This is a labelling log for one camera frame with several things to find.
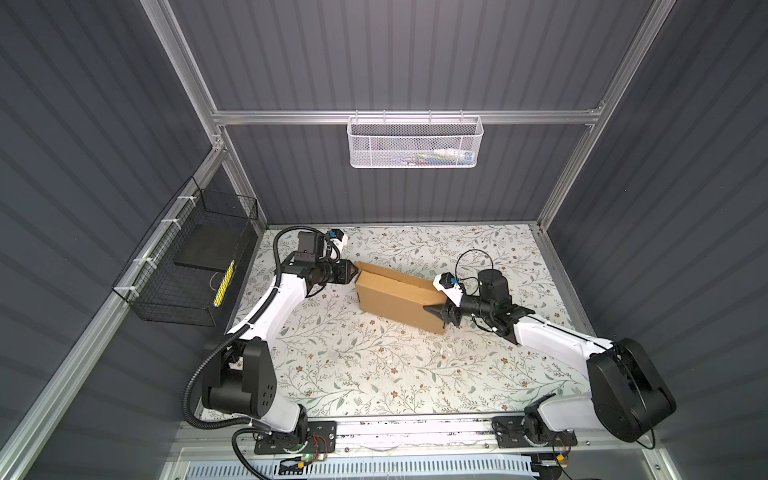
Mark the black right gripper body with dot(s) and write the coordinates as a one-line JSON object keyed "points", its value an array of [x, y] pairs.
{"points": [[472, 307]]}

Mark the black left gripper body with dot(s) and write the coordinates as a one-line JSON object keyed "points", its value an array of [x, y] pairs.
{"points": [[333, 273]]}

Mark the brown cardboard box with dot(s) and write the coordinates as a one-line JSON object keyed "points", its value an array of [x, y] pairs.
{"points": [[400, 297]]}

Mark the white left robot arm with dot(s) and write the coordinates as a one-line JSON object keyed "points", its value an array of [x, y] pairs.
{"points": [[241, 381]]}

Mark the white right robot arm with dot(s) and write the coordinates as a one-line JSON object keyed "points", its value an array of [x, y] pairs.
{"points": [[627, 396]]}

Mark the yellow marker pen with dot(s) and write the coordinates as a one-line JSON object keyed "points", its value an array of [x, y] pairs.
{"points": [[224, 285]]}

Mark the black foam pad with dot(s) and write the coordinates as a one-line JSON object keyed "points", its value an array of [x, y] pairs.
{"points": [[209, 248]]}

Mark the items in white basket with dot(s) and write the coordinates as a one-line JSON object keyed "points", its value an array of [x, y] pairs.
{"points": [[439, 157]]}

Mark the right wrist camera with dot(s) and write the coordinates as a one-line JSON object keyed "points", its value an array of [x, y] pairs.
{"points": [[448, 284]]}

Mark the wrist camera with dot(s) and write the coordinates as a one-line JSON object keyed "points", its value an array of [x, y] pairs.
{"points": [[448, 284], [322, 244]]}

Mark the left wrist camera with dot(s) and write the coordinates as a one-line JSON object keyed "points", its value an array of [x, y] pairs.
{"points": [[322, 244]]}

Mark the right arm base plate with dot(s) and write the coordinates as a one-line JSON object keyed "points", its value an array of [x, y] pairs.
{"points": [[518, 431]]}

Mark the black wire mesh basket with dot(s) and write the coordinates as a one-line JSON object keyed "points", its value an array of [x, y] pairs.
{"points": [[192, 268]]}

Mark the white wire mesh basket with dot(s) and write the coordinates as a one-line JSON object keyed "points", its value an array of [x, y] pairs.
{"points": [[375, 142]]}

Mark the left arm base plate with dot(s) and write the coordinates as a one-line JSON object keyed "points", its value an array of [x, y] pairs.
{"points": [[316, 437]]}

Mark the white perforated front rail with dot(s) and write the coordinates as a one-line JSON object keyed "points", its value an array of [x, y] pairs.
{"points": [[407, 467]]}

